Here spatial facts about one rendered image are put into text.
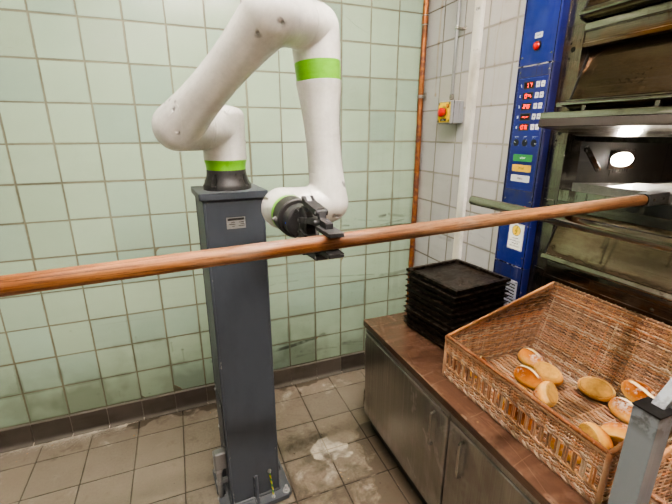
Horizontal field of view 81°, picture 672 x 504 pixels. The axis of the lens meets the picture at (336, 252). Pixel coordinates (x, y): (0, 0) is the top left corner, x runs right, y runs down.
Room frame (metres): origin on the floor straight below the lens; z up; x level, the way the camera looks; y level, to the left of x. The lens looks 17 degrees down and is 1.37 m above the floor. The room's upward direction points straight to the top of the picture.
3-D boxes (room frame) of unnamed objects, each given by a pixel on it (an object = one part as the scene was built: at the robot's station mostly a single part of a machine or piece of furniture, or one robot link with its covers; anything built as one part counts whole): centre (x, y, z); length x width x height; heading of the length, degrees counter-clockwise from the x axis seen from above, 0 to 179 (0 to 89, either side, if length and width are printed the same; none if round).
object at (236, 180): (1.31, 0.37, 1.23); 0.26 x 0.15 x 0.06; 26
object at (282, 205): (0.92, 0.09, 1.18); 0.12 x 0.06 x 0.09; 112
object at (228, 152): (1.25, 0.35, 1.36); 0.16 x 0.13 x 0.19; 150
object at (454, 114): (1.93, -0.53, 1.46); 0.10 x 0.07 x 0.10; 22
